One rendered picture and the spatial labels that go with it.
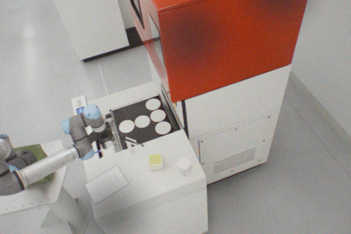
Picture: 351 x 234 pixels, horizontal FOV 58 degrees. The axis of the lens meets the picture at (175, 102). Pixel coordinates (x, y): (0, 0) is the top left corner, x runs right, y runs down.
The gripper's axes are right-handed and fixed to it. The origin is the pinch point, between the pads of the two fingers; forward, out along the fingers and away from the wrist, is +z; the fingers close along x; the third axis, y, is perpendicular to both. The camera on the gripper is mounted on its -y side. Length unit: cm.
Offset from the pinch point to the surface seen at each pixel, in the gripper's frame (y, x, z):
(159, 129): 34.0, 9.3, 15.7
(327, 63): 197, 38, 53
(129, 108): 21.1, 34.4, 16.6
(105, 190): -6.6, -21.3, 7.9
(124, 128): 13.4, 19.8, 16.2
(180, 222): 28, -37, 57
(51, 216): -63, 17, 90
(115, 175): 0.4, -14.6, 8.1
